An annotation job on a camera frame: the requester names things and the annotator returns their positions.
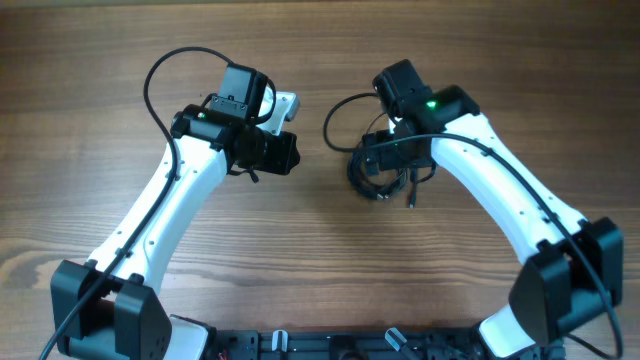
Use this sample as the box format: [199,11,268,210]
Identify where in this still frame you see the black USB cable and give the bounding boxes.
[346,112,439,210]

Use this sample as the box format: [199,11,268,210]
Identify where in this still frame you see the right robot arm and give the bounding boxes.
[365,59,623,359]

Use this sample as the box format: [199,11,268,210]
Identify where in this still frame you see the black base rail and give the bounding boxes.
[204,327,496,360]

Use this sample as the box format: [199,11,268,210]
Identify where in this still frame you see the right camera black cable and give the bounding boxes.
[322,91,624,360]

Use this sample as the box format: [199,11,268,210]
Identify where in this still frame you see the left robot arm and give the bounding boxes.
[43,63,300,359]

